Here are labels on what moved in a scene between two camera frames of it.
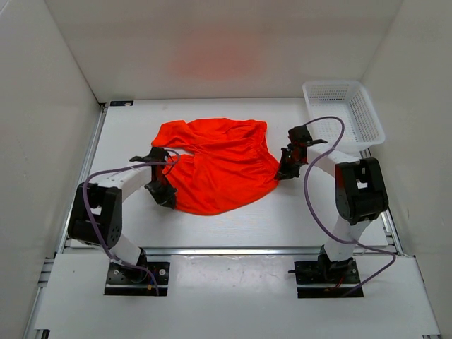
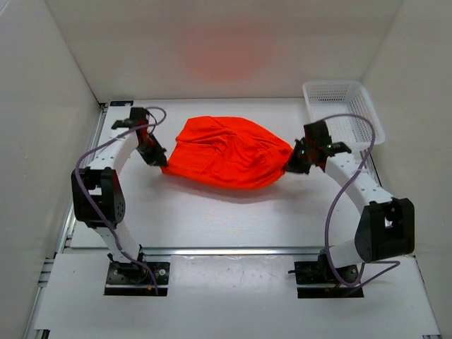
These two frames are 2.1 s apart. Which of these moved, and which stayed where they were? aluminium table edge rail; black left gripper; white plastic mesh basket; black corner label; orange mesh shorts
Moved: orange mesh shorts; black left gripper
Stayed: white plastic mesh basket; black corner label; aluminium table edge rail
